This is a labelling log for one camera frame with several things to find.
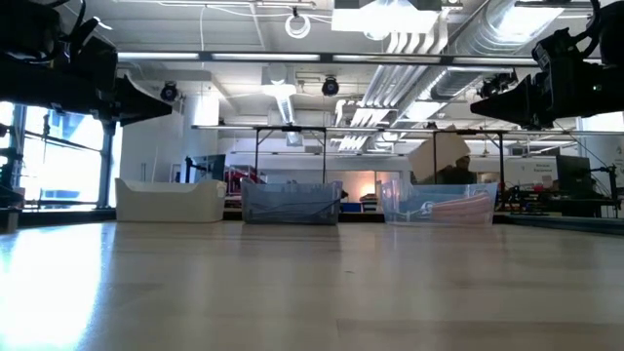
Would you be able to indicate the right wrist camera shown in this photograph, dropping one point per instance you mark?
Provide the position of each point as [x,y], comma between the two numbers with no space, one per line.
[551,49]

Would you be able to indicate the person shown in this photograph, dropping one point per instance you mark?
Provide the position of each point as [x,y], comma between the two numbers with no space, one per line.
[460,173]

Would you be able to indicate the window frame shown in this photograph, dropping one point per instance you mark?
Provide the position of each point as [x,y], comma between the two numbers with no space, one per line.
[106,161]

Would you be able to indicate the black aluminium rail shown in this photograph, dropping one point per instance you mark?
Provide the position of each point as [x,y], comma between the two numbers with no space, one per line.
[363,218]

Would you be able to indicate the long linear ceiling lamp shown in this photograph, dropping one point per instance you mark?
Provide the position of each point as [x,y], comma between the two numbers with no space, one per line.
[265,57]

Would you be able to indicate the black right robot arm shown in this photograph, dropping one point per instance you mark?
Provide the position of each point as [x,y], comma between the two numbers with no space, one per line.
[615,92]

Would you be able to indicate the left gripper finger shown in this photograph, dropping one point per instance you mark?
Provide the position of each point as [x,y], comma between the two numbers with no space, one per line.
[139,105]

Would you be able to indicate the black monitor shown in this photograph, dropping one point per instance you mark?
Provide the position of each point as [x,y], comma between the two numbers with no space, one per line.
[574,170]
[214,166]

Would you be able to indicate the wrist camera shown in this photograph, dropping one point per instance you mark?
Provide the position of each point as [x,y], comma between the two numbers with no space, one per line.
[551,49]
[95,49]

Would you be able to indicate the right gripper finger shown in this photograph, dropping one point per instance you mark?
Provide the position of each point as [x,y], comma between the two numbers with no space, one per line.
[514,105]

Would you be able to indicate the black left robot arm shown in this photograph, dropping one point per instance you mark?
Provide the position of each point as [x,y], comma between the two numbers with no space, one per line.
[24,78]

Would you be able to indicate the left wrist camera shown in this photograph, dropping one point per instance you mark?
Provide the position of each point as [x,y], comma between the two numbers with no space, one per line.
[95,49]

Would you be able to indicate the black aluminium frame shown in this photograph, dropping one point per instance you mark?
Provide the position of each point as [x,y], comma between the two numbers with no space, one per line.
[560,224]
[58,217]

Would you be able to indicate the clear plastic bin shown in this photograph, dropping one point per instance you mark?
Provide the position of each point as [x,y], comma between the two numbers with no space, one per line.
[404,214]

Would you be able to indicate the white plastic bin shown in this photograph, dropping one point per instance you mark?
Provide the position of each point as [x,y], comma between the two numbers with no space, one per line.
[170,202]

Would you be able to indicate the square ceiling light panel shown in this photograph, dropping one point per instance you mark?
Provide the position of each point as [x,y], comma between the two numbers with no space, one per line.
[385,17]

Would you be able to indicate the large cardboard sheet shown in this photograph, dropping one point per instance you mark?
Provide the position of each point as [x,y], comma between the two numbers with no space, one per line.
[436,156]

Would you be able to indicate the grey translucent plastic bin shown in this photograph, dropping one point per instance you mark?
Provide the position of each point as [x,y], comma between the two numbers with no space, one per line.
[292,195]

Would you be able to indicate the silver ventilation duct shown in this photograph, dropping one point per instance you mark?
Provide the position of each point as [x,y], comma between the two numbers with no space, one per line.
[480,29]

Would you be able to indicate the red cart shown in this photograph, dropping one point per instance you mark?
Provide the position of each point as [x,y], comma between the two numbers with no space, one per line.
[236,175]

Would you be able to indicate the black ceiling spotlight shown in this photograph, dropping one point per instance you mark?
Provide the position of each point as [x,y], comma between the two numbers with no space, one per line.
[330,86]
[169,91]

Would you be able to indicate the white slatted ceiling fixture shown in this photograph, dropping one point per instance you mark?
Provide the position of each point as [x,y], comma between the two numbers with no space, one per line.
[404,83]

